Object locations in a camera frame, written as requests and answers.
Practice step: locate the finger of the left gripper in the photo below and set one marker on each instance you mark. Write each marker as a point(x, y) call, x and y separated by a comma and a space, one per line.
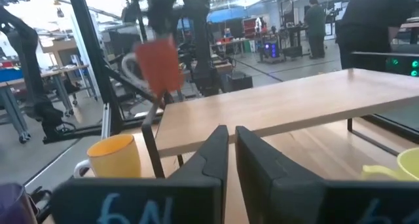
point(168, 31)
point(159, 30)

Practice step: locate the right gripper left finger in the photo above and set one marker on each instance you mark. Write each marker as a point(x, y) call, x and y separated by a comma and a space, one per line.
point(196, 191)

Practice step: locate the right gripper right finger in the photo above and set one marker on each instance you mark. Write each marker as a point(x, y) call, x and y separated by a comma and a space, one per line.
point(278, 197)

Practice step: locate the orange mug with white inside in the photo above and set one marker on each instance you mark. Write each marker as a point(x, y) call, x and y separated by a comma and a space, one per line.
point(160, 67)

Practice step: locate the lime yellow mug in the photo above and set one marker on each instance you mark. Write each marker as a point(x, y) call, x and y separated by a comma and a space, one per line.
point(406, 165)

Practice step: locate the purple ribbed cup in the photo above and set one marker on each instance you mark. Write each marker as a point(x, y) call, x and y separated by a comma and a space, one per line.
point(13, 204)

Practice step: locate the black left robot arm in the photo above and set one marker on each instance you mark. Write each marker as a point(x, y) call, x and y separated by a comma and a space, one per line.
point(201, 37)

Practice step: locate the black background robot arm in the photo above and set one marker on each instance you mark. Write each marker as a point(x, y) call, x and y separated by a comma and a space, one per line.
point(26, 53)

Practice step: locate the background table with grey legs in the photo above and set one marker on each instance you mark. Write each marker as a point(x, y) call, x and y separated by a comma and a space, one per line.
point(65, 69)

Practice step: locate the computer tower with blue lights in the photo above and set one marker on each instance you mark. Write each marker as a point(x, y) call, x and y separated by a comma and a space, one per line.
point(271, 49)

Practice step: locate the person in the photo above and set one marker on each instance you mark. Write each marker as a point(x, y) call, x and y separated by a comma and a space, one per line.
point(315, 27)
point(370, 21)

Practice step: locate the black box with green lights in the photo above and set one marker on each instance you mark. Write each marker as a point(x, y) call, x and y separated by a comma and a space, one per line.
point(402, 63)

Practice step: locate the wooden shelf with black frame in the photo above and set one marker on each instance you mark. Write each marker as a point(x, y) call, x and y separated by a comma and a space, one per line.
point(294, 99)

